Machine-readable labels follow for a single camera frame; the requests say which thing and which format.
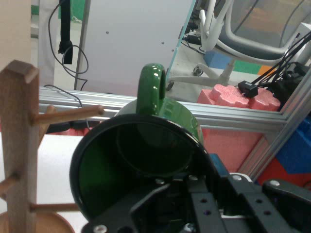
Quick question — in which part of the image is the white office chair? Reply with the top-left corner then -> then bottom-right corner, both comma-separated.
167,0 -> 311,92

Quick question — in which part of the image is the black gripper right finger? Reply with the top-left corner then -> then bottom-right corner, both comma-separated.
189,152 -> 311,233

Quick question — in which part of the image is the beige panel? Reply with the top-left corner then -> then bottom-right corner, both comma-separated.
0,0 -> 32,71

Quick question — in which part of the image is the white panel board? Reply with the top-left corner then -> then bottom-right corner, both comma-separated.
38,0 -> 197,98

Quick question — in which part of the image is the small black adapter box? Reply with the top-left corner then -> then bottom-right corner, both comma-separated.
237,81 -> 259,98

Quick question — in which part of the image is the green ceramic mug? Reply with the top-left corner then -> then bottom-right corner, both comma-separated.
69,63 -> 212,219

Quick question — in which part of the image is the pink foam block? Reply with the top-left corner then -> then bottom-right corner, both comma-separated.
197,83 -> 281,172

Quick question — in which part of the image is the grey metal pole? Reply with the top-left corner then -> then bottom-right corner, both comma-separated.
74,0 -> 92,91

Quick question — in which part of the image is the wooden mug tree stand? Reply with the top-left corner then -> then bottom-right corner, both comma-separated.
0,60 -> 105,233

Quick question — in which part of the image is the blue box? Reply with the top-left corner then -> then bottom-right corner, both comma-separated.
276,116 -> 311,174

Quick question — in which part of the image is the aluminium frame rail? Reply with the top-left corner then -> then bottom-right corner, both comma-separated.
38,86 -> 292,133

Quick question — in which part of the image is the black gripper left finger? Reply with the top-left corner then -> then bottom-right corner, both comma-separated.
82,179 -> 219,233

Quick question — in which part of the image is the black hanging strap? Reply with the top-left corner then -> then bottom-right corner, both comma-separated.
59,0 -> 73,65

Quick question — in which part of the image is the aluminium frame strut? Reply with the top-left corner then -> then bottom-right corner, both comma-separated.
239,70 -> 311,182

